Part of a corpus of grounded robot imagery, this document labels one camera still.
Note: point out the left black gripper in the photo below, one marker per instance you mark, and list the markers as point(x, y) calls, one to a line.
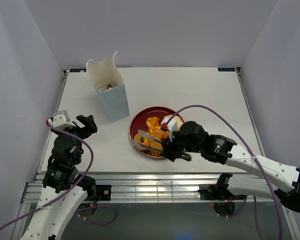
point(90, 126)

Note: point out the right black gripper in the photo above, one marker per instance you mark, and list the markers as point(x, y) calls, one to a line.
point(168, 145)

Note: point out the large round bread roll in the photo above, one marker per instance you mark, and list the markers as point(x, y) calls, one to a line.
point(176, 118)

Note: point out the metal serving tongs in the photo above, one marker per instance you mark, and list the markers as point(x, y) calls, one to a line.
point(150, 137)

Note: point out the small glazed donut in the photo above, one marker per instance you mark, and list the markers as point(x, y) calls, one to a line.
point(139, 141)

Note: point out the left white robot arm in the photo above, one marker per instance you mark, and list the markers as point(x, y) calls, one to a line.
point(63, 188)

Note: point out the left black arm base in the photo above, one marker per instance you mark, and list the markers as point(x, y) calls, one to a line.
point(99, 193)

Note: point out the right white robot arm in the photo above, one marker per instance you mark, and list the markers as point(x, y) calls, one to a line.
point(226, 151)

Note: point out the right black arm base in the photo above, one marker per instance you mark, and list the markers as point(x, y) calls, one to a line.
point(220, 193)

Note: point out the small twisted orange bread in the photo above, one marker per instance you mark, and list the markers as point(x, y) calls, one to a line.
point(152, 124)

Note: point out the light blue paper bag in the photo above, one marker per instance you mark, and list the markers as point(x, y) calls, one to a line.
point(103, 73)

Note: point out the dark red round plate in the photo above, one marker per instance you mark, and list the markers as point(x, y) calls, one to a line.
point(139, 123)

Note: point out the left blue table label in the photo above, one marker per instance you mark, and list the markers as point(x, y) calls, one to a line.
point(77, 70)

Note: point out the blue table label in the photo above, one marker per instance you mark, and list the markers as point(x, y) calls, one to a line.
point(77, 70)
point(226, 69)

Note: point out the right blue table label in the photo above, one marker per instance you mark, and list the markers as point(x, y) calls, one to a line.
point(226, 69)

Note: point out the large fluted ring bread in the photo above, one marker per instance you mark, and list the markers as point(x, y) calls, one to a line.
point(158, 134)

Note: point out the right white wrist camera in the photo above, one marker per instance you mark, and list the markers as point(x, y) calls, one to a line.
point(170, 127)

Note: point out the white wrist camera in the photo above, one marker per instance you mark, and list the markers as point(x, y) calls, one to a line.
point(170, 127)
point(60, 120)

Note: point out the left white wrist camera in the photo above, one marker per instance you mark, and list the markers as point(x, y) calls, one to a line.
point(60, 120)

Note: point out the aluminium frame rail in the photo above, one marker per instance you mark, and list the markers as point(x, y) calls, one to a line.
point(154, 188)

